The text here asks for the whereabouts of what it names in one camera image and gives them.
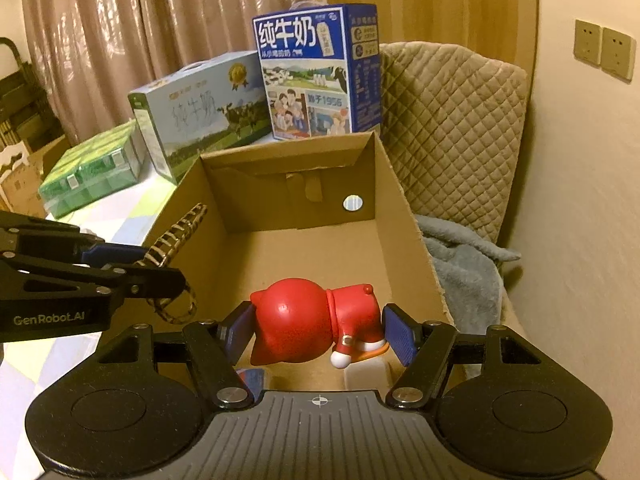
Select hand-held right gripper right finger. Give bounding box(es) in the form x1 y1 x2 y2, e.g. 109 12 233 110
382 304 543 408

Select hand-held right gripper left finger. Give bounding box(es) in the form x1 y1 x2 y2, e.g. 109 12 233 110
95 301 257 409

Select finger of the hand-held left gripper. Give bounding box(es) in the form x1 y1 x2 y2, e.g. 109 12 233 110
0 254 185 311
0 212 146 267

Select red figurine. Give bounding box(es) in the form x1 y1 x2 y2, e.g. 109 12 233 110
248 282 388 370

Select brown cardboard box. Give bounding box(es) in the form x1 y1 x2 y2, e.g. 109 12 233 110
141 131 457 395

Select checked tablecloth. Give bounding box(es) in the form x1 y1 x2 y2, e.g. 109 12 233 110
0 160 181 411

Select green shrink-wrapped carton pack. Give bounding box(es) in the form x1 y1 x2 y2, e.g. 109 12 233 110
39 120 147 218

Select grey blanket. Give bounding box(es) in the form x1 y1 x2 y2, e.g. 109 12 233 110
414 214 522 321

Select brown cardboard carton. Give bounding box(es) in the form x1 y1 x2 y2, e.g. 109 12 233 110
0 135 71 213

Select green and white milk box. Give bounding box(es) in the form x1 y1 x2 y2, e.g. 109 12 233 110
127 50 273 186

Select black folding hand truck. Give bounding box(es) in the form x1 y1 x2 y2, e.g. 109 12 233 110
0 37 66 151

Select beige quilted chair cover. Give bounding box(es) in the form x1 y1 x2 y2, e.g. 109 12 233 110
379 41 531 381

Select brown curtain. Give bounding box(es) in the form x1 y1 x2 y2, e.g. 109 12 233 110
20 0 326 146

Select blue milk carton box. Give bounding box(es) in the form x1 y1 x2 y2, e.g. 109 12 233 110
252 2 385 142

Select wooden door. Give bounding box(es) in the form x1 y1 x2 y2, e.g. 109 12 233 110
325 0 538 61

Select beige wall socket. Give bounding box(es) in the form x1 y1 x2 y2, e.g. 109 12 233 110
600 27 638 81
574 19 603 67

